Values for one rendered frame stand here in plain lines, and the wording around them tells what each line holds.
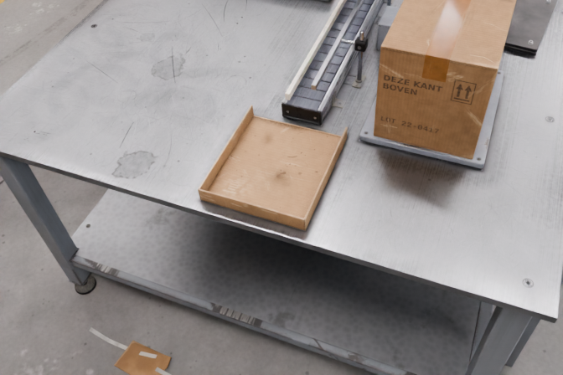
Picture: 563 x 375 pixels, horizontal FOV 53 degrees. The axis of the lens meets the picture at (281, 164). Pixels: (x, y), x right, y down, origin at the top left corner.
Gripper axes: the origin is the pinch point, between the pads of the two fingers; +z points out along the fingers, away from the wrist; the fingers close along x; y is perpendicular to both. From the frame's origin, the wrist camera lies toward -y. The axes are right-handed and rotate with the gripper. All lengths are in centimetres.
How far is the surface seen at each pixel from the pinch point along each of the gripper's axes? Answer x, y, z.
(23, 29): 17, 216, 97
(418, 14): 38, -24, -43
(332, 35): 33.6, 2.7, -13.2
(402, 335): 110, -37, 19
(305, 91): 56, 2, -26
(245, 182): 84, 6, -37
